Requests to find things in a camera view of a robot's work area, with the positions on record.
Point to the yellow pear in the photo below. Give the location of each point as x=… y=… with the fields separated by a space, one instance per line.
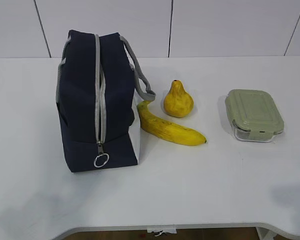
x=178 y=103

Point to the yellow banana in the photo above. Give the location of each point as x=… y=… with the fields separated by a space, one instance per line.
x=167 y=130

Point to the navy blue lunch bag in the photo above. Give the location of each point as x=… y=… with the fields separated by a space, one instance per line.
x=98 y=79

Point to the green lid glass container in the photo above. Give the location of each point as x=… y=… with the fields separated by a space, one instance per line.
x=253 y=115

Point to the white table leg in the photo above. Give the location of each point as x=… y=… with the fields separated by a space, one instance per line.
x=265 y=234

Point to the white table bracket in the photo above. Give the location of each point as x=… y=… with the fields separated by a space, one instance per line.
x=161 y=230

